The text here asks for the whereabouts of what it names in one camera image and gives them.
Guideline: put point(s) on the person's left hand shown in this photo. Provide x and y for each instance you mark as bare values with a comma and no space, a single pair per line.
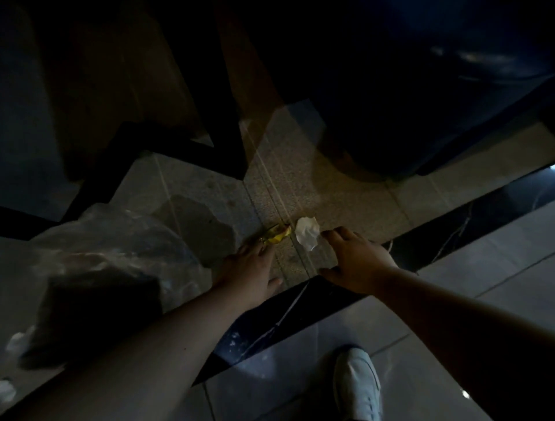
249,277

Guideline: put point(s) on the white crumpled tissue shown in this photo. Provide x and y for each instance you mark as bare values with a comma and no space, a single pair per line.
308,232

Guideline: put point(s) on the clear plastic bag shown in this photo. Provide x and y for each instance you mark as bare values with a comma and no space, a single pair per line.
108,260

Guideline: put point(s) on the yellow wrapper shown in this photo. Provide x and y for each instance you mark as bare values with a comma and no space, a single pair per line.
276,235

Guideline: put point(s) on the brown wooden cabinet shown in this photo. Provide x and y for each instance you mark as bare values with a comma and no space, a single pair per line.
130,78

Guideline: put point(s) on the white paper scrap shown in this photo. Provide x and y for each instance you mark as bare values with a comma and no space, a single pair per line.
6,391
18,342

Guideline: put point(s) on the dark blue barrel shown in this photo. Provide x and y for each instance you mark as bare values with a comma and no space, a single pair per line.
416,82

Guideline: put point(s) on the person's right thumb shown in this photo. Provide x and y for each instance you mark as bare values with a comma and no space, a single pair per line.
330,273

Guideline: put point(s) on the person's right middle finger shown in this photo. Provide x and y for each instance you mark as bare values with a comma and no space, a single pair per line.
352,233

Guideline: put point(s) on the person's right forearm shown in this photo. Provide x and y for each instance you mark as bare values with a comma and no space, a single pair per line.
468,338

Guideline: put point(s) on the person's right hand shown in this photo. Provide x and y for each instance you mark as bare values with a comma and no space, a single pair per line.
360,264

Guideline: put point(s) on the person's left thumb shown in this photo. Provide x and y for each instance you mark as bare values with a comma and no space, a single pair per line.
275,283

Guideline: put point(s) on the person's left forearm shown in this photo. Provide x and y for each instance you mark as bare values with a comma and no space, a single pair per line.
130,368

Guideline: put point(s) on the white shoe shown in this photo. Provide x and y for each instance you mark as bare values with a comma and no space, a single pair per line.
356,386

